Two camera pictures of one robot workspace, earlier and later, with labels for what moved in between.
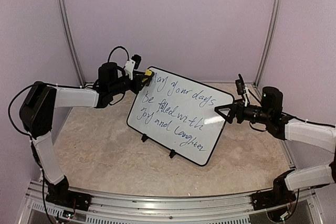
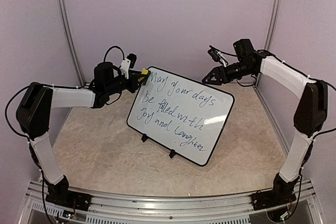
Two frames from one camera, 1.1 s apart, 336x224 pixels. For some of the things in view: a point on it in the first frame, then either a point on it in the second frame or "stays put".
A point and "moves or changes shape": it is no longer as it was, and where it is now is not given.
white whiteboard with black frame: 179,114 stays put
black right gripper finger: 230,114 → 213,77
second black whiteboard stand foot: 172,153 stays put
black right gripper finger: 229,118 → 218,81
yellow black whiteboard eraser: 150,74 moves or changes shape
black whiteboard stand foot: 144,137 stays put
